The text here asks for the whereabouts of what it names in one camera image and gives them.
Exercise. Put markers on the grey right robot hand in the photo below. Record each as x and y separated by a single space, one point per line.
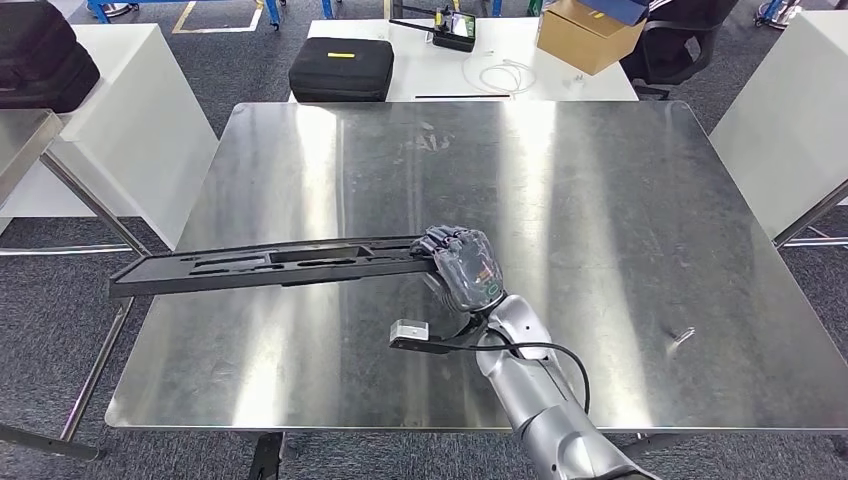
467 272

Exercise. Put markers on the long black plastic part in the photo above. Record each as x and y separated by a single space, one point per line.
152 275

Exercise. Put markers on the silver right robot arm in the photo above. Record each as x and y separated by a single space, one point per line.
543 411

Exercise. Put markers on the stainless steel workbench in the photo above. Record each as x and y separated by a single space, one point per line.
596 232

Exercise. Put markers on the blue metal shelf rack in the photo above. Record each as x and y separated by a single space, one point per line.
272 13

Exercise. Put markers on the thin black rod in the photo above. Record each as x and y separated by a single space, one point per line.
464 97

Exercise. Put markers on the black zip case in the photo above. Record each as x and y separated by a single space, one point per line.
341 73

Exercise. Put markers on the brown cardboard box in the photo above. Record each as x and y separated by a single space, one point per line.
583 40

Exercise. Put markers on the blue flat object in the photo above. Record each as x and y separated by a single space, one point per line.
623 10

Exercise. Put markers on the black office chair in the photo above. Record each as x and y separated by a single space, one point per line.
682 33

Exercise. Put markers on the stainless steel table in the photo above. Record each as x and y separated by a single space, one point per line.
808 218
20 139

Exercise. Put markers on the black fabric bag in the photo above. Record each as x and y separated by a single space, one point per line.
40 60

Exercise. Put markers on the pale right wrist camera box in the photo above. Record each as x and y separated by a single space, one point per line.
409 330

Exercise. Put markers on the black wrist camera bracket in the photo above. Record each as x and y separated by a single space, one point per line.
430 347

